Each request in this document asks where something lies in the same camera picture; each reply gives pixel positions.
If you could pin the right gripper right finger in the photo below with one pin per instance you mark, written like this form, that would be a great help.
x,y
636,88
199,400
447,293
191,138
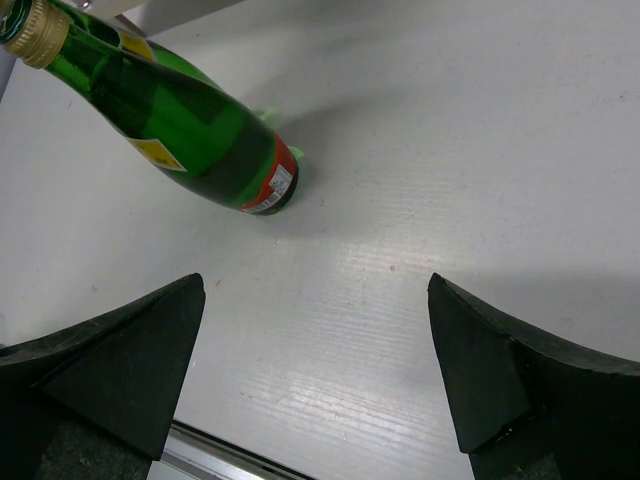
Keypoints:
x,y
527,404

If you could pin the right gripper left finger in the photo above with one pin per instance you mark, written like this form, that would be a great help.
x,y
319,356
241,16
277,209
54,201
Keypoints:
x,y
96,400

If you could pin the green glass bottle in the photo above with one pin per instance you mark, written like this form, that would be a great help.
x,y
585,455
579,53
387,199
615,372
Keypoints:
x,y
133,43
195,134

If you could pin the aluminium frame rail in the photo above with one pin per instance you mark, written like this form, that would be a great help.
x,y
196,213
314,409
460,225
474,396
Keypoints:
x,y
190,453

